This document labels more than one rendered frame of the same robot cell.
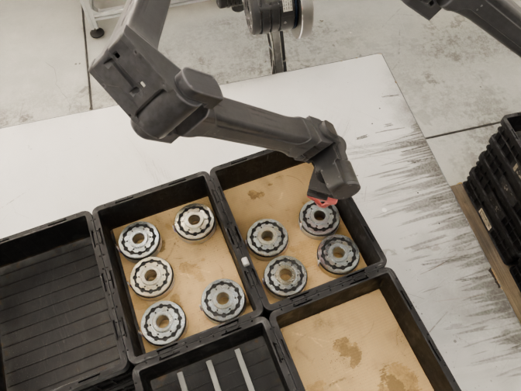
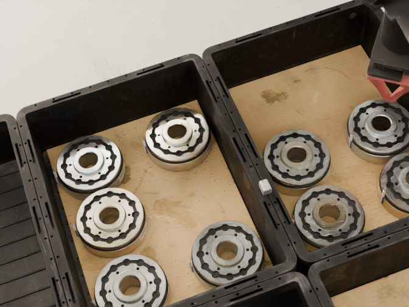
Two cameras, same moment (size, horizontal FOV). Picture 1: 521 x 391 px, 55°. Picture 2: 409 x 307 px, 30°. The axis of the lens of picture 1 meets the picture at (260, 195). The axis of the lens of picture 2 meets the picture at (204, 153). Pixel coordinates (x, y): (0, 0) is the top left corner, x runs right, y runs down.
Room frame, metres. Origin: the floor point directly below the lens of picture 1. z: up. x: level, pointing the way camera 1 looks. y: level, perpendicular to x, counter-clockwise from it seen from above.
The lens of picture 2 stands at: (-0.10, 0.07, 1.84)
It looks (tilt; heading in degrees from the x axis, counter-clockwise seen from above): 57 degrees down; 5
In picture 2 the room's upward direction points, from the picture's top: 7 degrees counter-clockwise
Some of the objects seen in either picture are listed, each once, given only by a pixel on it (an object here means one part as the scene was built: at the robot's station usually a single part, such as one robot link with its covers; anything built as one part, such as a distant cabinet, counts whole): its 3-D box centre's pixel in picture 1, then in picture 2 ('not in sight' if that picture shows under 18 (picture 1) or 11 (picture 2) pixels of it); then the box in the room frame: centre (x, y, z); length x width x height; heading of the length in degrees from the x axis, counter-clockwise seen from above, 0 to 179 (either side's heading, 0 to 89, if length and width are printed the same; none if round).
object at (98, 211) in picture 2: (150, 275); (109, 215); (0.45, 0.27, 0.86); 0.05 x 0.05 x 0.01
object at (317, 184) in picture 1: (329, 168); (404, 28); (0.58, -0.15, 1.08); 0.10 x 0.07 x 0.07; 160
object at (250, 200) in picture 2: (177, 268); (151, 203); (0.46, 0.21, 0.87); 0.40 x 0.30 x 0.11; 19
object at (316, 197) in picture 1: (324, 192); (394, 72); (0.57, -0.14, 1.01); 0.07 x 0.07 x 0.09; 70
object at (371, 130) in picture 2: (319, 216); (381, 123); (0.58, -0.15, 0.86); 0.05 x 0.05 x 0.01
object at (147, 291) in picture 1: (151, 276); (109, 217); (0.45, 0.27, 0.86); 0.10 x 0.10 x 0.01
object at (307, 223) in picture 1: (319, 216); (381, 125); (0.58, -0.15, 0.86); 0.10 x 0.10 x 0.01
